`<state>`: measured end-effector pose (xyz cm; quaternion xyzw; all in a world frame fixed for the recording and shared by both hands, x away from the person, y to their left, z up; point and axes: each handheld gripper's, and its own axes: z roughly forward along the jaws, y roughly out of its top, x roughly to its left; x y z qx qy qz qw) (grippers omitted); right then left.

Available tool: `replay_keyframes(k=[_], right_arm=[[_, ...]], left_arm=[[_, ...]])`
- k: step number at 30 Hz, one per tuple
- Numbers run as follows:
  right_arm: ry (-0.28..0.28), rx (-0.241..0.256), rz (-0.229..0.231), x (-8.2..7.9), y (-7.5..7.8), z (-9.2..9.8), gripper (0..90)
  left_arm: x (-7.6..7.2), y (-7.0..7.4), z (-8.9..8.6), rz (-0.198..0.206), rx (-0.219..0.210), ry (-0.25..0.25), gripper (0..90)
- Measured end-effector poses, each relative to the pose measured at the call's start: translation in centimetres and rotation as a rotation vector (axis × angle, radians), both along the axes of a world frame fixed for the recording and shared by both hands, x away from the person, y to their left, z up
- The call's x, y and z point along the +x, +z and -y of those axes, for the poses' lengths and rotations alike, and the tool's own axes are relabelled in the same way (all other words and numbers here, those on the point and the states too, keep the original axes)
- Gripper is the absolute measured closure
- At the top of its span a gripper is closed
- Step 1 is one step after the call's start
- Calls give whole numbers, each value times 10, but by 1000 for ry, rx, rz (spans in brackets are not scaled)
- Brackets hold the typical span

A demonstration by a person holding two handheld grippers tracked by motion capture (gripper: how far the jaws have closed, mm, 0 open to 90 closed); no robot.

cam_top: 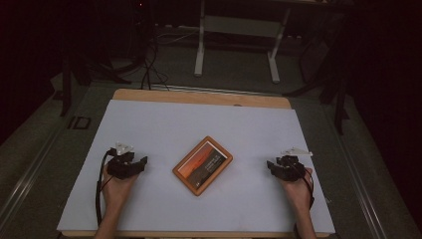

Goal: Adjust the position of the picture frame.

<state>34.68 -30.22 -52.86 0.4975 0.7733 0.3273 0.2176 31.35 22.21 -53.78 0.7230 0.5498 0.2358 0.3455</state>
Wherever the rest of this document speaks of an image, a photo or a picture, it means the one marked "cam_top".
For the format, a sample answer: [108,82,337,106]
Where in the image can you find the white metal table stand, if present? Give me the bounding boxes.
[193,0,292,85]

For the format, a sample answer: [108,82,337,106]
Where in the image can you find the person's right hand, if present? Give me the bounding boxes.
[282,167,315,213]

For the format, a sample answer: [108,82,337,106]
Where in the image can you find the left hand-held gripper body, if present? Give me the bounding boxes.
[105,141,140,181]

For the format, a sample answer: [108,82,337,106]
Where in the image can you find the wooden picture frame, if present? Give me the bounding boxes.
[172,135,234,197]

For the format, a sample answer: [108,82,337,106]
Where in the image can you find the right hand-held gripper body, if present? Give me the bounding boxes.
[275,146,314,182]

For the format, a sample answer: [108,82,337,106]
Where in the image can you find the black floor bracket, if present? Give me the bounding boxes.
[67,116,92,130]

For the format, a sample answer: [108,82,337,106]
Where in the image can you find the metal floor rail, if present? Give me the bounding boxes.
[332,132,389,239]
[0,125,66,227]

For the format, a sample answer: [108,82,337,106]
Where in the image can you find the white table cover sheet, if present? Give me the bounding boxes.
[57,99,336,235]

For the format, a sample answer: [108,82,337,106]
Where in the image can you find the black metal stand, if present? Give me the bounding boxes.
[283,36,351,136]
[59,49,133,118]

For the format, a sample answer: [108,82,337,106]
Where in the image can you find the person's left hand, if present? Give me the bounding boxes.
[101,163,139,213]

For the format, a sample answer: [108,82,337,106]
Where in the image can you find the bundle of floor cables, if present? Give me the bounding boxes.
[127,0,200,92]

